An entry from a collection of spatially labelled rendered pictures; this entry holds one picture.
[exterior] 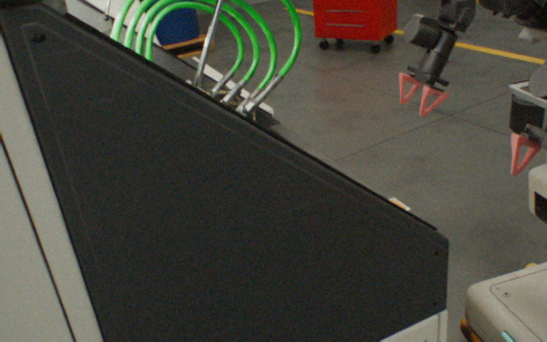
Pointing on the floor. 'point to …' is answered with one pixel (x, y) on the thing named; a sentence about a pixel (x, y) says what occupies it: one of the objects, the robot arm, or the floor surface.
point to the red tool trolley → (355, 9)
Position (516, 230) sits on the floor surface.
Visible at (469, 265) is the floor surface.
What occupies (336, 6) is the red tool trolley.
